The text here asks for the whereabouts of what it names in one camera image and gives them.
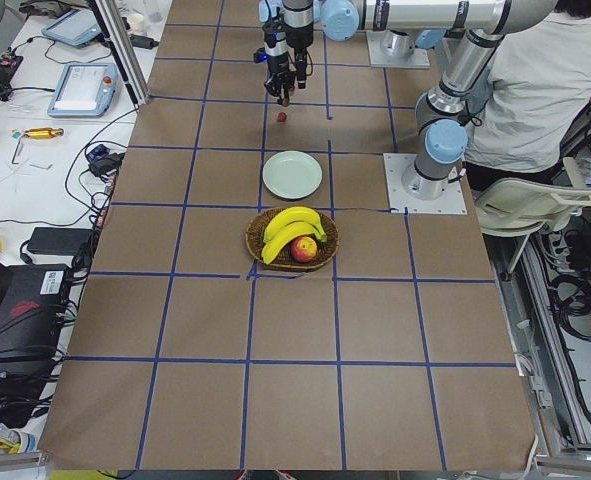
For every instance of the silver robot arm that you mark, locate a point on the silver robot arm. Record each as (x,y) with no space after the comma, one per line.
(485,24)
(339,21)

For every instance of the light green plate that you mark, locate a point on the light green plate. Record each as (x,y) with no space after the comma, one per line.
(292,175)

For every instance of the yellow banana bunch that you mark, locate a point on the yellow banana bunch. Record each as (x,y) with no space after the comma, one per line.
(287,225)

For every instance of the red yellow apple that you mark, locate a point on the red yellow apple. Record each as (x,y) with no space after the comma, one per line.
(304,249)

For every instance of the brown wicker basket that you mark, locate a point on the brown wicker basket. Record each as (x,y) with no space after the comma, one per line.
(284,261)

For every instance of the blue teach pendant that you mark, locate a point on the blue teach pendant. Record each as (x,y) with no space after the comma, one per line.
(84,90)
(75,28)

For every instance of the person in white shirt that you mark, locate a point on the person in white shirt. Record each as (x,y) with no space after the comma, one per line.
(538,81)

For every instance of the white office chair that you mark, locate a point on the white office chair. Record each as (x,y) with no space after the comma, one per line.
(518,208)

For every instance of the gold wrapped candy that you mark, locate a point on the gold wrapped candy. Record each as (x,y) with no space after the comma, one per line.
(43,133)

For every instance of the black power adapter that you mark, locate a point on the black power adapter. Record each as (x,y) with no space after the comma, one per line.
(58,241)

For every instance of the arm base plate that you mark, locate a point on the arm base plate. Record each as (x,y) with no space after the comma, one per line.
(396,49)
(410,193)

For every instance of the aluminium frame post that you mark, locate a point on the aluminium frame post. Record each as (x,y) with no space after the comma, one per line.
(114,32)

